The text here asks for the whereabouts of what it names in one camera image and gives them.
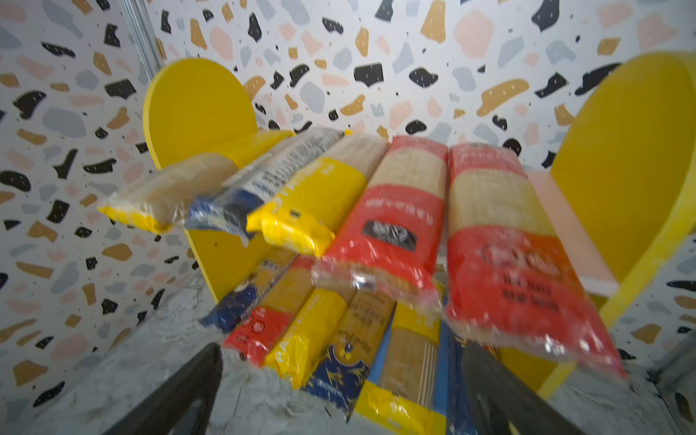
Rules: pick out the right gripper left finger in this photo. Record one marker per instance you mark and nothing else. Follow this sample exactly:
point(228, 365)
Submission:
point(183, 404)

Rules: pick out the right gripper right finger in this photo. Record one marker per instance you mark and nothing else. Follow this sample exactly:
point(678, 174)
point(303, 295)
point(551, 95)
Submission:
point(502, 403)

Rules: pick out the red black-label spaghetti bag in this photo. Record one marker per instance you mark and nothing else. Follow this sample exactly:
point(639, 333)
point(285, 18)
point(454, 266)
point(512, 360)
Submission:
point(256, 337)

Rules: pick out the dark blue Anko pasta bag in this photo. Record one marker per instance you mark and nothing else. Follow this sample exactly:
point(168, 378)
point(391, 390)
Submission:
point(234, 308)

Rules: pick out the yellow Pastatime bag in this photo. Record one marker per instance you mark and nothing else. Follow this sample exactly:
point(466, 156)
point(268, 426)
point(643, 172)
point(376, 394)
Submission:
point(298, 351)
point(400, 394)

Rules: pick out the blue starry pasta bag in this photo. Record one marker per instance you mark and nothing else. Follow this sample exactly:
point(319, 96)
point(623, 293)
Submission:
point(346, 364)

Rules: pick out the yellow top spaghetti bag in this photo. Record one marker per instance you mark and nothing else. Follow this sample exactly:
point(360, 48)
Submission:
point(162, 201)

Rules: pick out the yellow end spaghetti bag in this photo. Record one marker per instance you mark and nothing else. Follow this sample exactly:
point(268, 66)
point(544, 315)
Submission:
point(308, 212)

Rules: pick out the white label noodle bag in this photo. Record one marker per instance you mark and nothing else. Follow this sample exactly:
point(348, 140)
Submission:
point(252, 187)

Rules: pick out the blue Barilla spaghetti pack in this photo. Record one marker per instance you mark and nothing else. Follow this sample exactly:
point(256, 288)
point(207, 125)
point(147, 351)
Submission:
point(459, 416)

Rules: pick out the yellow shelf with coloured boards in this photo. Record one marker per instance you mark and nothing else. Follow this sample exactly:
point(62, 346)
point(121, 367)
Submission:
point(626, 167)

